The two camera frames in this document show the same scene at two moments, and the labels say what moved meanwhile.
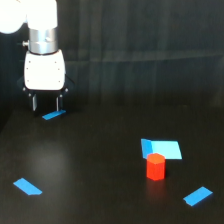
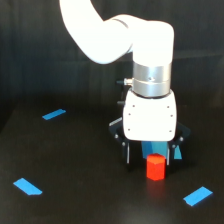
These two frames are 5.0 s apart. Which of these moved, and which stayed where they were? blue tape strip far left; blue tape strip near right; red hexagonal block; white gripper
Moved: white gripper
Stayed: red hexagonal block; blue tape strip far left; blue tape strip near right
